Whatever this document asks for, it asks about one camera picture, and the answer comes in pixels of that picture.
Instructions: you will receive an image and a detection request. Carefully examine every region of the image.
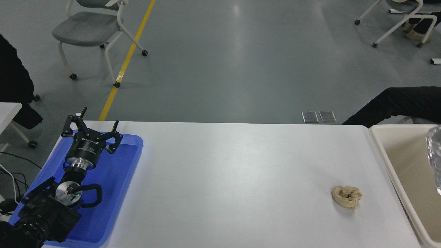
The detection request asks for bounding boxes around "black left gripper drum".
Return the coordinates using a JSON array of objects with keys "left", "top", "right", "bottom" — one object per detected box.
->
[{"left": 65, "top": 132, "right": 106, "bottom": 162}]

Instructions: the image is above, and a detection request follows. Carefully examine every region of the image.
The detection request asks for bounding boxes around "foil tray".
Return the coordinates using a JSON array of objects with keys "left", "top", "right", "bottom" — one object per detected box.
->
[{"left": 427, "top": 125, "right": 441, "bottom": 196}]

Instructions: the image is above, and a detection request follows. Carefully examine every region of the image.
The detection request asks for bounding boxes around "blue plastic tray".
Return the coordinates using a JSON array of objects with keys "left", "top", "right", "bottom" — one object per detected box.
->
[{"left": 8, "top": 130, "right": 144, "bottom": 248}]

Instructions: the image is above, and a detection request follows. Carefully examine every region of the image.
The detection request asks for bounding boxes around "small white side table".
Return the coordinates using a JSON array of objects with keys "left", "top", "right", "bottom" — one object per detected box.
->
[{"left": 0, "top": 102, "right": 38, "bottom": 152}]

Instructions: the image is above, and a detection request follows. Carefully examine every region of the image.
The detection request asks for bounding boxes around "crumpled tan paper ball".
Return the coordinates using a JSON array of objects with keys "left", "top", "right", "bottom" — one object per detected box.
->
[{"left": 331, "top": 185, "right": 363, "bottom": 210}]

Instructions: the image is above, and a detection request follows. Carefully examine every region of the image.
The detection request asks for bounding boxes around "large pale bin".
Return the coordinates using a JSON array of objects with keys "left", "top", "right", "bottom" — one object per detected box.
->
[{"left": 368, "top": 124, "right": 441, "bottom": 248}]

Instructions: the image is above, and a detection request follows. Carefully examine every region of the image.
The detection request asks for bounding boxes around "black cable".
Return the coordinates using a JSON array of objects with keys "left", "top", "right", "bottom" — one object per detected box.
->
[{"left": 0, "top": 152, "right": 42, "bottom": 216}]

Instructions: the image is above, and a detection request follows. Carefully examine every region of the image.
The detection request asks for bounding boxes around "white cable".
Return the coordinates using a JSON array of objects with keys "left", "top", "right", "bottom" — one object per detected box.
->
[{"left": 0, "top": 164, "right": 18, "bottom": 204}]

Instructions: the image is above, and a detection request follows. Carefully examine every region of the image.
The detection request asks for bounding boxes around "grey chair with white frame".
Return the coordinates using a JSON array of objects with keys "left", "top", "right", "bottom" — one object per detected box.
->
[
  {"left": 354, "top": 0, "right": 441, "bottom": 48},
  {"left": 52, "top": 0, "right": 148, "bottom": 88}
]

